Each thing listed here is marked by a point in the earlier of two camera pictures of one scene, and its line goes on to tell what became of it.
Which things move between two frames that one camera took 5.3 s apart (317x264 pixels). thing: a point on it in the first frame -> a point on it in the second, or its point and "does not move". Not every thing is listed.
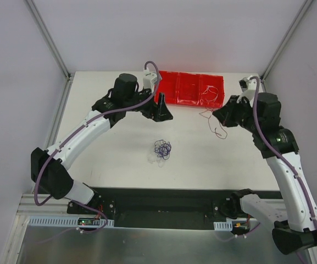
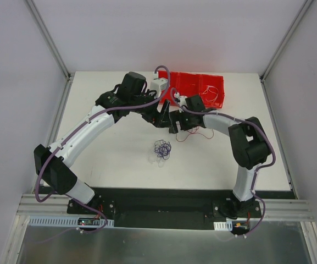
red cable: (227, 135) -> (196, 131)
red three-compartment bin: (192, 89) does not move
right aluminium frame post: (285, 43) does not move
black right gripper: (230, 114) -> (178, 120)
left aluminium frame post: (48, 38) does not move
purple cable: (163, 148) does not move
